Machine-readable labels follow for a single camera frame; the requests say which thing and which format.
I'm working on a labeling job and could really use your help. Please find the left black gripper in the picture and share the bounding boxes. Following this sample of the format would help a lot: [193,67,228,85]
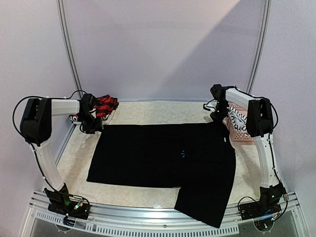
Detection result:
[77,112,103,133]

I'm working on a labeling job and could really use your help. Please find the black t-shirt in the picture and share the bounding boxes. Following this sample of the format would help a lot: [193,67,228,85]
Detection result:
[87,122,236,228]

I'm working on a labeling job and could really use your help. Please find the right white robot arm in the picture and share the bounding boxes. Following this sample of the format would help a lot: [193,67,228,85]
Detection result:
[210,84,286,215]

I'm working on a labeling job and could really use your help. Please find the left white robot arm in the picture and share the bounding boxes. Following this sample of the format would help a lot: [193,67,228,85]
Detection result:
[17,93,103,192]

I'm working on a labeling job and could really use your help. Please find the red black plaid shirt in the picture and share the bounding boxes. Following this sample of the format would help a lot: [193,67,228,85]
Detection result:
[69,94,119,124]

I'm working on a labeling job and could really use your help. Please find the black white striped garment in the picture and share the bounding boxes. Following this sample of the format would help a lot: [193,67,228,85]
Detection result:
[229,110,247,131]

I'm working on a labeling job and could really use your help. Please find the pink plastic basket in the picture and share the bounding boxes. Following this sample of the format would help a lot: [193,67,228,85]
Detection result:
[224,102,253,143]

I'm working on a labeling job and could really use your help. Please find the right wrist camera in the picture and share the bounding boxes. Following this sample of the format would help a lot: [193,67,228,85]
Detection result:
[202,101,216,112]

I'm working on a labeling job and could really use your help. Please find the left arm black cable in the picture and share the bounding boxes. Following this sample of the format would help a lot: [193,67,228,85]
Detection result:
[12,90,86,135]

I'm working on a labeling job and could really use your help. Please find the left aluminium frame post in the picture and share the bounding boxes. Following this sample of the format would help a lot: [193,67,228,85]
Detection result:
[56,0,82,90]

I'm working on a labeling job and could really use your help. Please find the aluminium frame post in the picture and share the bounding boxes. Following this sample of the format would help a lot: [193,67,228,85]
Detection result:
[246,0,272,93]
[56,0,82,90]

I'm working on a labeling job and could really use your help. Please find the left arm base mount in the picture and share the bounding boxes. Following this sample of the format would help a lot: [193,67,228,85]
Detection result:
[43,188,91,220]

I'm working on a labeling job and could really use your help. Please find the aluminium front rail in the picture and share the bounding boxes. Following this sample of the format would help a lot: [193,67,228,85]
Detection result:
[21,191,309,237]

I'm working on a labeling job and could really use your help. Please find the right aluminium frame post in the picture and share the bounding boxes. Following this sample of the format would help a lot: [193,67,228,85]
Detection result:
[246,0,272,93]

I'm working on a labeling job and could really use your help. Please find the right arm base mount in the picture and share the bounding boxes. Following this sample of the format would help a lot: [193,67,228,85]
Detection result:
[237,189,289,222]

